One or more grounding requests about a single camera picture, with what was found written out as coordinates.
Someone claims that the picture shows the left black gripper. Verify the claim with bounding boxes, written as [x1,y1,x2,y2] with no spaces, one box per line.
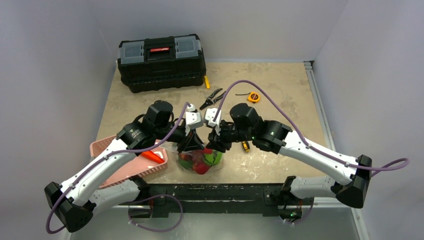
[155,123,205,153]

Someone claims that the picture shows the green round toy fruit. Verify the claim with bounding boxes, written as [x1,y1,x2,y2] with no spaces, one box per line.
[203,150,223,166]

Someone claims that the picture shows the clear zip top bag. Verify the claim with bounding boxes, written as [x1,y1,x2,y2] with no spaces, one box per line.
[161,142,224,175]

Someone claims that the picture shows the red toy apple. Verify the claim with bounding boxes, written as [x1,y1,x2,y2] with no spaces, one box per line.
[192,161,211,175]

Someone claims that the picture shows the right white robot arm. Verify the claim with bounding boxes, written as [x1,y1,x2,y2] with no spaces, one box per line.
[204,103,372,209]

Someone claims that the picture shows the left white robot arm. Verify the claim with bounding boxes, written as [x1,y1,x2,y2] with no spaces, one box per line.
[44,100,204,234]

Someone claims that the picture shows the orange toy carrot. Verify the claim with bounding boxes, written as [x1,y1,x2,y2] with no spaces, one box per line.
[141,150,165,164]

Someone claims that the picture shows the pink perforated plastic basket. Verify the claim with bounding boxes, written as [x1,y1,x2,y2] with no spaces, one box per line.
[89,136,168,189]

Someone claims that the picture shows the orange tape measure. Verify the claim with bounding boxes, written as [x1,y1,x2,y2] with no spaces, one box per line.
[235,92,261,104]

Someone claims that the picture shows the black plastic toolbox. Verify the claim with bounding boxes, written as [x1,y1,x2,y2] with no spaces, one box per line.
[117,34,207,94]

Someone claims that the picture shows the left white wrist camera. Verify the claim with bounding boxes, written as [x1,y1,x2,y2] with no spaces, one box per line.
[185,103,204,134]

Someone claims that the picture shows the yellow black handled screwdriver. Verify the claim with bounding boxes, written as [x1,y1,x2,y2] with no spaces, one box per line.
[241,141,251,153]

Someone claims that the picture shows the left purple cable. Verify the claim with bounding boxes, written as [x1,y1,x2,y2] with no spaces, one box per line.
[45,102,192,235]

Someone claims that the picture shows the black handled pliers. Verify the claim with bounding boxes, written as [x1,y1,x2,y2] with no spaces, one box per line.
[199,88,226,110]

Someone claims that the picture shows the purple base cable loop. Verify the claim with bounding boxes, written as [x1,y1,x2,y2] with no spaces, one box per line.
[127,192,185,233]

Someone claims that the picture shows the yellow handled tool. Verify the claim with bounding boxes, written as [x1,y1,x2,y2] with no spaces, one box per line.
[203,75,211,89]

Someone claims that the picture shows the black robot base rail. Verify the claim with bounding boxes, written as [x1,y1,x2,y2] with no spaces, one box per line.
[128,183,313,219]

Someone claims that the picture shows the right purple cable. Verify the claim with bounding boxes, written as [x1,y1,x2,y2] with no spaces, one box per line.
[211,79,410,178]

